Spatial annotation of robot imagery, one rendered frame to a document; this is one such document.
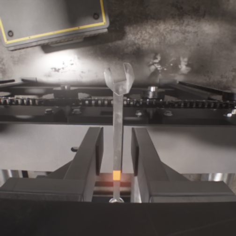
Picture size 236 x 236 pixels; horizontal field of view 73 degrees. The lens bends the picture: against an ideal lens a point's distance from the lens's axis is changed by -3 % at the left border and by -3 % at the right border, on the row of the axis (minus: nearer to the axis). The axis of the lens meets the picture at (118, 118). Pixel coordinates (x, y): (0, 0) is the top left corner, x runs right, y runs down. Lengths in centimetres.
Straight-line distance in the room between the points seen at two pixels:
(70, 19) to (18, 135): 94
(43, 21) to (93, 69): 50
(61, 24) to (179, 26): 89
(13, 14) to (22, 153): 108
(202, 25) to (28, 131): 149
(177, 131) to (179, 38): 128
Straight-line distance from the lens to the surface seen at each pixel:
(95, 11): 115
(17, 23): 129
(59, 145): 29
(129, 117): 50
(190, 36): 155
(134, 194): 71
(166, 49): 147
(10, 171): 78
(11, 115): 60
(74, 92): 56
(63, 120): 56
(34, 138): 30
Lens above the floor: 141
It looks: 73 degrees down
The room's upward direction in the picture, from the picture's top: 179 degrees counter-clockwise
